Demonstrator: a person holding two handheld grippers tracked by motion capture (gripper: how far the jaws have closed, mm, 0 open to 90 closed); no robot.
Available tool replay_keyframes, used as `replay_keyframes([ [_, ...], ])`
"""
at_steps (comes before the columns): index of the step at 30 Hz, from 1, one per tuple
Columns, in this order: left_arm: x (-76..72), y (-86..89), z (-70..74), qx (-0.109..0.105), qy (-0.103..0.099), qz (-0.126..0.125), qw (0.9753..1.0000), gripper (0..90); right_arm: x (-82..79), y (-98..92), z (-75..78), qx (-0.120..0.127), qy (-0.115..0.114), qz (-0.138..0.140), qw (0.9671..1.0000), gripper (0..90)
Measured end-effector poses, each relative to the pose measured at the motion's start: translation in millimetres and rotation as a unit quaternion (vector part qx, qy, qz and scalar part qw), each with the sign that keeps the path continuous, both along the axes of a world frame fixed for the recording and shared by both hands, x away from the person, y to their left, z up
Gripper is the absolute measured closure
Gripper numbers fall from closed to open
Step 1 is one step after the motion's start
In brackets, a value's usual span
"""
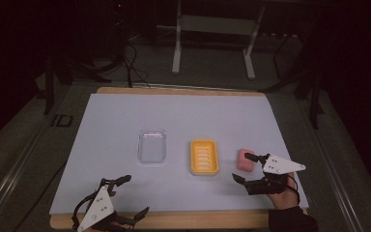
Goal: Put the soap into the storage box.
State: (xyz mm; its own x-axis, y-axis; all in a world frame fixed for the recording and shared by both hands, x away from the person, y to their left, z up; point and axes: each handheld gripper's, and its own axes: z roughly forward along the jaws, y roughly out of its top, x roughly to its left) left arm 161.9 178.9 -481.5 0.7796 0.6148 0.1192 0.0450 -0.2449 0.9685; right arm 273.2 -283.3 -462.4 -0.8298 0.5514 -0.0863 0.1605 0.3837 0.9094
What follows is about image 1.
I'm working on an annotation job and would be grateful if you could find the white metal stand frame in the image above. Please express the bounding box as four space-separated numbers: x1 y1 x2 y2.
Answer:
171 0 267 81

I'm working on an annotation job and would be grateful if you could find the black tripod stand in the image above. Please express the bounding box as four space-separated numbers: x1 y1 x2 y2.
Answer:
259 32 326 131

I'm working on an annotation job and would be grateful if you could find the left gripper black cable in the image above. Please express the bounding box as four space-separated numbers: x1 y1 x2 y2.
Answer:
71 191 95 230

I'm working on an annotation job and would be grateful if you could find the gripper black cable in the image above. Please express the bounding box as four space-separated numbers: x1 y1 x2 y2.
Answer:
71 191 95 230
288 175 301 205

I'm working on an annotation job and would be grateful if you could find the yellow soap dish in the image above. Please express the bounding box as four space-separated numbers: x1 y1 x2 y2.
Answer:
189 138 220 176

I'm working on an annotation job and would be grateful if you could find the white table mat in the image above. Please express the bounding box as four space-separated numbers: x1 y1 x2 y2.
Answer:
48 93 310 216

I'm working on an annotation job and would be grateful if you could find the clear plastic container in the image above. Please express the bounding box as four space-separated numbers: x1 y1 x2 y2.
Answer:
136 129 168 164

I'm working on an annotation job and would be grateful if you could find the thin dark floor cable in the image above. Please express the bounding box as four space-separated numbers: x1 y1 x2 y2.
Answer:
11 162 68 232

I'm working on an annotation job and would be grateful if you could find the pink soap bar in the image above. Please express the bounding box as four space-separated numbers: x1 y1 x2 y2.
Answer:
236 148 255 173

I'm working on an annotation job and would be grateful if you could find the person's right hand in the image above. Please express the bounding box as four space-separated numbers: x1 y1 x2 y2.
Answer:
268 172 300 211

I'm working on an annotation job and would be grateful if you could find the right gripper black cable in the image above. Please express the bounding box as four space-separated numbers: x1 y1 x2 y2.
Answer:
288 175 301 205

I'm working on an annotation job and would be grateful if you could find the black floor cable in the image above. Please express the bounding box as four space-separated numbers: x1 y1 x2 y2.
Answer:
122 32 152 89

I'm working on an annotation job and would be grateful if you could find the person's left hand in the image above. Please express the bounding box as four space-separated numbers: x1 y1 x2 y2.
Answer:
84 219 126 232

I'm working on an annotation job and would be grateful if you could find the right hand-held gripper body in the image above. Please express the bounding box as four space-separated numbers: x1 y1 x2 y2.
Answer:
244 154 307 196

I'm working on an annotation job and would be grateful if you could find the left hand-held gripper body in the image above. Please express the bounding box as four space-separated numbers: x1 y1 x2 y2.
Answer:
71 178 135 232

